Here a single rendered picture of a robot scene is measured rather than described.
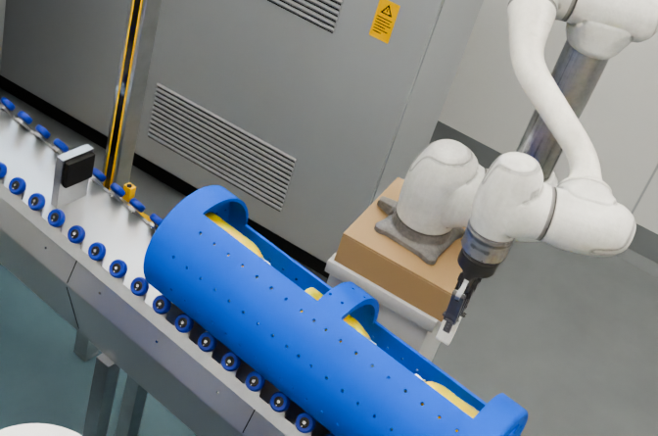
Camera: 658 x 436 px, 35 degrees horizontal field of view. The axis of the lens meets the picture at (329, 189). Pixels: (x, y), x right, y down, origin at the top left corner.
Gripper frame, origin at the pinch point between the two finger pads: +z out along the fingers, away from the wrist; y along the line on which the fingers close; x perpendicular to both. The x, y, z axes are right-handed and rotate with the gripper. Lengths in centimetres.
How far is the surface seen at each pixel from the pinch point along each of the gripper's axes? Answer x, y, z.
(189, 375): -50, 4, 46
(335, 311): -22.9, 0.5, 10.3
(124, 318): -72, 0, 46
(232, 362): -41, 4, 36
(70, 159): -105, -16, 24
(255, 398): -32, 6, 40
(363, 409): -7.5, 12.4, 18.9
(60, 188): -105, -14, 33
